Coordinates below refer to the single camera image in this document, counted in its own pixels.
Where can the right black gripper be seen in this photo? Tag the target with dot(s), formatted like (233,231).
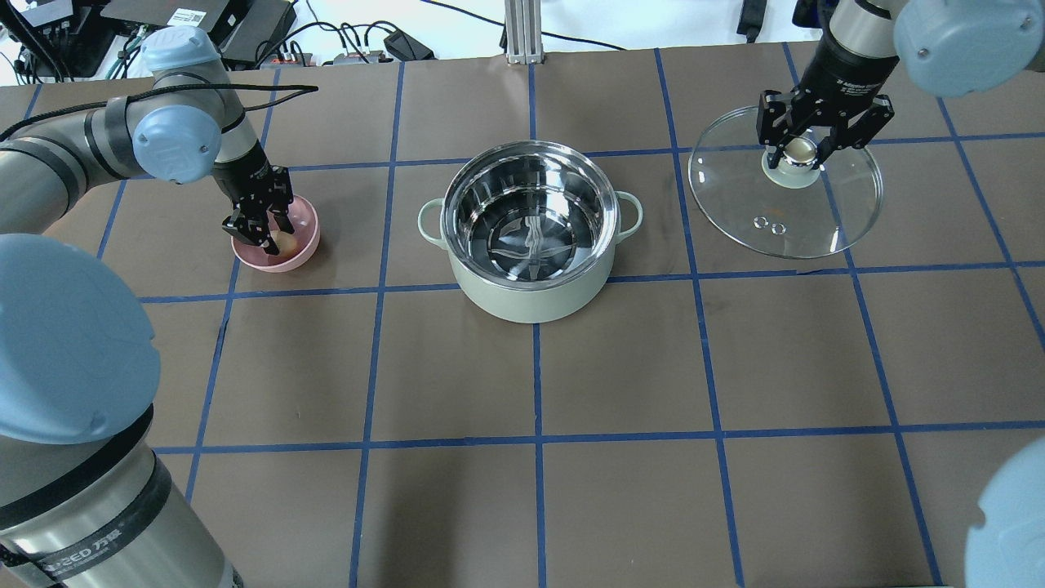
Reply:
(844,79)

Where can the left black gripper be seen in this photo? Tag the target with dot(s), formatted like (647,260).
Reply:
(246,170)

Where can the brown egg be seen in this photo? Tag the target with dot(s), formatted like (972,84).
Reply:
(287,244)

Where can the glass pot lid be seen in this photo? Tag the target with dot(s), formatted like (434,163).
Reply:
(799,209)

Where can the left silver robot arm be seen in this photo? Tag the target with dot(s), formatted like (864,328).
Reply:
(85,500)

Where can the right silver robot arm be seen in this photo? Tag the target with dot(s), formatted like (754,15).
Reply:
(949,49)

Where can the pale green cooking pot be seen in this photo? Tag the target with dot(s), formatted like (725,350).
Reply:
(530,229)

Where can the pink bowl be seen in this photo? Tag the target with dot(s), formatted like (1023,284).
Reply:
(304,218)

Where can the black power adapter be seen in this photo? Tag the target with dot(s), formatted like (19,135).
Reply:
(402,46)

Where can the black computer box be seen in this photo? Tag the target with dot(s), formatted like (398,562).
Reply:
(72,35)

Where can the brown paper table mat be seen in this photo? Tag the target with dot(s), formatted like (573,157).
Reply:
(712,418)

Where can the aluminium frame post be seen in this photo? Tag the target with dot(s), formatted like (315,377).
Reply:
(523,34)

